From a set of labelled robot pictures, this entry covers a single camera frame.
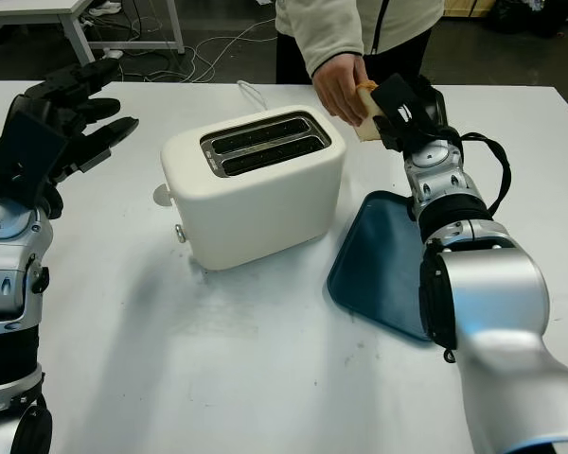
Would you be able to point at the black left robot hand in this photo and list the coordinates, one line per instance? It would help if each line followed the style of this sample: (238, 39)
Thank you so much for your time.
(99, 137)

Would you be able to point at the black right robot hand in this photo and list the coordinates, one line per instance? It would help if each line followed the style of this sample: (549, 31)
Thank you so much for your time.
(438, 113)

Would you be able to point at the person's right hand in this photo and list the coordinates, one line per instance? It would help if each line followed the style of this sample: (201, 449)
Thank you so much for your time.
(336, 87)

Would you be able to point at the slice of toast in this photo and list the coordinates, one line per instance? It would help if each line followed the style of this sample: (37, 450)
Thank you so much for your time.
(367, 120)

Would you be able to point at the person's right forearm cream sleeve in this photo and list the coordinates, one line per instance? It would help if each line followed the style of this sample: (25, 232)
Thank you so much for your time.
(322, 33)

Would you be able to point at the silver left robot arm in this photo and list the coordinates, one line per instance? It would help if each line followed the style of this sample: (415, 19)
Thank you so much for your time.
(5, 284)

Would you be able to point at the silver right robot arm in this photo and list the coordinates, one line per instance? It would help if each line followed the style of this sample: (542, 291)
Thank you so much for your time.
(492, 302)

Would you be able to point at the white toaster lever knob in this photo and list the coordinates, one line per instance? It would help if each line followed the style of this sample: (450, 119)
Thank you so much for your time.
(163, 195)

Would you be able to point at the person in cream jacket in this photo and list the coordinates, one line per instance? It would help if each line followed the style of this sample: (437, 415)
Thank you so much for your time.
(407, 19)

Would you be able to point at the toaster dial knob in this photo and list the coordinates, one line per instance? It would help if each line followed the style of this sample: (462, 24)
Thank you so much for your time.
(181, 233)

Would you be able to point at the cream two-slot toaster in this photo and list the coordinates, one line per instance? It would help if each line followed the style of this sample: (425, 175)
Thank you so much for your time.
(265, 213)

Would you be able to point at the white power strip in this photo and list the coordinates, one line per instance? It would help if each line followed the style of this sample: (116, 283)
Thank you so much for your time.
(113, 54)

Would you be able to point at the white sneaker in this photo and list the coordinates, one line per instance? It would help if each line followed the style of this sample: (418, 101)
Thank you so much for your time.
(105, 6)

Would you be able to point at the black bag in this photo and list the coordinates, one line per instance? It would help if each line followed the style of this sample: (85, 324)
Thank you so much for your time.
(539, 16)

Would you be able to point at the white desk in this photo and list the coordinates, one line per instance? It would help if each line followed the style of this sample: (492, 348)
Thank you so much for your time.
(28, 9)

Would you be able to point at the dark blue plastic tray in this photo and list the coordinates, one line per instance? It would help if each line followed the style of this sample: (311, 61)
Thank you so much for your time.
(383, 265)

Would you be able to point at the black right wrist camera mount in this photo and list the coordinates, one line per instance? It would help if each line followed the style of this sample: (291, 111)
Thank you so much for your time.
(397, 101)

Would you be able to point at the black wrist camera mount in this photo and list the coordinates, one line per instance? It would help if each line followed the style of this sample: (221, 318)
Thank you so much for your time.
(23, 146)
(397, 101)

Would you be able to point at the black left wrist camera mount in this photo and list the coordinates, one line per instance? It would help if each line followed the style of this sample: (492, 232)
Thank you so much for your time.
(23, 146)

